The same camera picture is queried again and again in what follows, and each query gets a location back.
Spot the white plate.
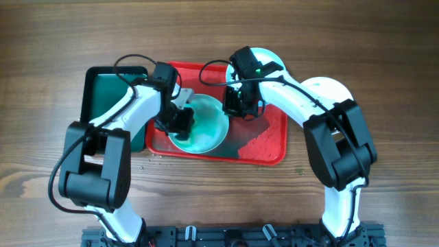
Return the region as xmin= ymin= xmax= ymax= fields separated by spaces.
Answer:
xmin=169 ymin=94 xmax=229 ymax=154
xmin=301 ymin=77 xmax=353 ymax=103
xmin=226 ymin=46 xmax=285 ymax=89

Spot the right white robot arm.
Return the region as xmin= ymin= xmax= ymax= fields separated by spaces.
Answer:
xmin=223 ymin=46 xmax=377 ymax=246

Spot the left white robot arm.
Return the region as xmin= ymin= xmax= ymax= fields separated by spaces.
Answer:
xmin=48 ymin=62 xmax=194 ymax=246

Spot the green yellow sponge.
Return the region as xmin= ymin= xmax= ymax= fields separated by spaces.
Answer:
xmin=175 ymin=132 xmax=190 ymax=141

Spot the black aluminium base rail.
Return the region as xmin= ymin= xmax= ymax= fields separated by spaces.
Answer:
xmin=80 ymin=223 xmax=387 ymax=247

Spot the dark green tray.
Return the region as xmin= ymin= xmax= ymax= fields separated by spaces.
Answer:
xmin=80 ymin=66 xmax=148 ymax=152

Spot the red plastic tray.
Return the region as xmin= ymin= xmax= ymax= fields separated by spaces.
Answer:
xmin=145 ymin=61 xmax=288 ymax=166

